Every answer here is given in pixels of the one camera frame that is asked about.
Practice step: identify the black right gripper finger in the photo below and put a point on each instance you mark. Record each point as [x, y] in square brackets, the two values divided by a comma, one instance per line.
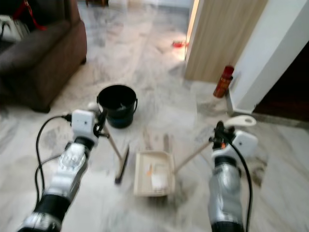
[215, 143]
[218, 128]

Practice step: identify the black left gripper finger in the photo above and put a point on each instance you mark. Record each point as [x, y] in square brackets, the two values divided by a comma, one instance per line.
[103, 134]

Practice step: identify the wooden broom with dark bristles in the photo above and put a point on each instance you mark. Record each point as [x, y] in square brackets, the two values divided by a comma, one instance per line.
[122, 166]

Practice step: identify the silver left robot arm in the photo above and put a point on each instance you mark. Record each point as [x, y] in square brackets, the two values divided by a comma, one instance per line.
[65, 171]

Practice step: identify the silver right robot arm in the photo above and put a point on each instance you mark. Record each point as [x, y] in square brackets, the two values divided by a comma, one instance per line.
[227, 193]

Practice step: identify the black plastic bucket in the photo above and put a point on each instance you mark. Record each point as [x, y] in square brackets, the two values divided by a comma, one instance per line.
[118, 101]

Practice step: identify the red spray bottle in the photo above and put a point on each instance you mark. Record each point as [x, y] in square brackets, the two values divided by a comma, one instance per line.
[223, 82]

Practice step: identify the white paper scrap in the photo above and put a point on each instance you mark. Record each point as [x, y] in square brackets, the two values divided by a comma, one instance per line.
[159, 178]

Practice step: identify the brown sofa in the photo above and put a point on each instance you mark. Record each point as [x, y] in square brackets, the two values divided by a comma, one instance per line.
[41, 55]

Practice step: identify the light wooden door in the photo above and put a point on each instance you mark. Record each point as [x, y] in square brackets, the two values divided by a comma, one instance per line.
[224, 38]

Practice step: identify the small red object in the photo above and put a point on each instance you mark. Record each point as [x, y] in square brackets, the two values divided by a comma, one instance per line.
[179, 44]

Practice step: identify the red ribbon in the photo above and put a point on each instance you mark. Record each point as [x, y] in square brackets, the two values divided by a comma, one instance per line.
[31, 14]

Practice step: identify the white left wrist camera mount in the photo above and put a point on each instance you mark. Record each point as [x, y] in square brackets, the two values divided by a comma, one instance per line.
[84, 123]

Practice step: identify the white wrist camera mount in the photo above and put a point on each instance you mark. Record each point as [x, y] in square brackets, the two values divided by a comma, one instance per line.
[245, 140]
[84, 123]

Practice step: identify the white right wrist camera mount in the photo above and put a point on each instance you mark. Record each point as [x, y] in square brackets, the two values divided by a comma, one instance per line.
[245, 140]

